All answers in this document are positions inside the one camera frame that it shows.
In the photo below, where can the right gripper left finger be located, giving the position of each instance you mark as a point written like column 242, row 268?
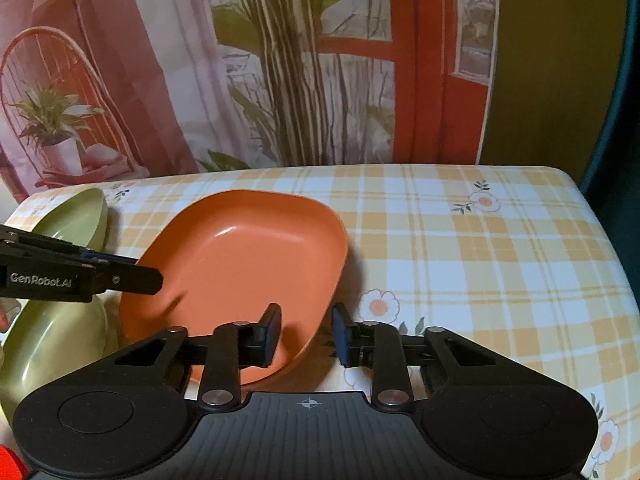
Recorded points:
column 231, row 348

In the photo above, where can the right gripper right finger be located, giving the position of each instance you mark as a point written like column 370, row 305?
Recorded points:
column 377, row 347

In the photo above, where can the green square plate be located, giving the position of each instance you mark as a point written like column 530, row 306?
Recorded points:
column 48, row 340
column 80, row 220

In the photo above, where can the orange square plate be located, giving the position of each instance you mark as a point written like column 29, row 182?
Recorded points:
column 228, row 256

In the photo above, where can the red bowl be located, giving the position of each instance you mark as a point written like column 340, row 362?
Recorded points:
column 11, row 466

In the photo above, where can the plaid floral tablecloth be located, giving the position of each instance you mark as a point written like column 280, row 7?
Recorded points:
column 511, row 257

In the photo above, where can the printed room backdrop cloth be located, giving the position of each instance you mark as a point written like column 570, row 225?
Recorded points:
column 107, row 90

